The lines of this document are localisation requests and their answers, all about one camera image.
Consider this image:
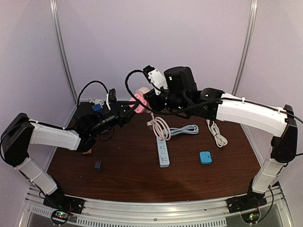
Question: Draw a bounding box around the right aluminium frame post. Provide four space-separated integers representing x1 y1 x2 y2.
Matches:
232 0 258 95

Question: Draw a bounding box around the blue square plug adapter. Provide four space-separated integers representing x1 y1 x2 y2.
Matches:
199 151 213 165

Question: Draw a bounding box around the round pink power socket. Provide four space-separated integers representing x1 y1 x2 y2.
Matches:
134 87 171 140

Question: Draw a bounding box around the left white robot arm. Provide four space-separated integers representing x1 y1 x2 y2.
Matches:
0 101 138 210

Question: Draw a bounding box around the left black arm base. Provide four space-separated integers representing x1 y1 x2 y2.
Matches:
41 191 85 226

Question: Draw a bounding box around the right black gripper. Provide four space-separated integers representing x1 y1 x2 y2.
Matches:
144 88 189 114

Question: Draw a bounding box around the dark navy plug charger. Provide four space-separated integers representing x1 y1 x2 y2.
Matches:
94 160 102 171

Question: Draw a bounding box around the white coiled cable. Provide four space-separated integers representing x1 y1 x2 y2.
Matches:
206 119 228 148

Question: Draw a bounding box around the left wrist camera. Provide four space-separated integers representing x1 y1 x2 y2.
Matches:
106 88 117 111

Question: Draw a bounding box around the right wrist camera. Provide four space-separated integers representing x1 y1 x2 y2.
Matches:
143 65 168 95

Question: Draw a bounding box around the salmon pink plug charger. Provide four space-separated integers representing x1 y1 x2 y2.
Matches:
82 149 92 155

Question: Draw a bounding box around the blue cube socket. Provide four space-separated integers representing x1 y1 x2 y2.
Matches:
92 104 104 116

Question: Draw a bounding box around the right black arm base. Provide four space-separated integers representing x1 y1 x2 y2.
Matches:
226 192 267 225

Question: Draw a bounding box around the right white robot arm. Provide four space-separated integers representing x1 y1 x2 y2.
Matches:
143 66 298 209

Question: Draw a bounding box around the aluminium frame post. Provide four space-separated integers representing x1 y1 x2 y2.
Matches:
49 0 77 105
232 0 258 95

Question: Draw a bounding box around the left aluminium frame post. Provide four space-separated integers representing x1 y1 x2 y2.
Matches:
49 0 77 105

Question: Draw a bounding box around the aluminium front rail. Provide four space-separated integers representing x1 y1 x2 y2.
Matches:
17 185 294 227

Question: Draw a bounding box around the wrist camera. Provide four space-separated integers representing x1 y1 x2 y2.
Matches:
106 88 117 111
143 65 168 95

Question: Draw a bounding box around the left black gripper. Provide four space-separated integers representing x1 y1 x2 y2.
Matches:
89 101 140 137

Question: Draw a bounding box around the light blue power strip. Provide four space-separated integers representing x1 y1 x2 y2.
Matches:
156 124 199 168

